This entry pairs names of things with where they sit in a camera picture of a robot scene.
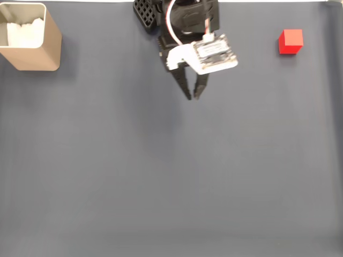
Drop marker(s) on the red cube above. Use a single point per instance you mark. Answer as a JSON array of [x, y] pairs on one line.
[[290, 42]]

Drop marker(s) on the beige rounded box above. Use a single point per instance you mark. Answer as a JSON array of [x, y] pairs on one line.
[[40, 59]]

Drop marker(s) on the grey-blue table mat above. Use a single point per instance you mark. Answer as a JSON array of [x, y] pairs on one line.
[[171, 160]]

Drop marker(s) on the white tissue paper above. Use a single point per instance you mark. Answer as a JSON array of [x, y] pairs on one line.
[[24, 34]]

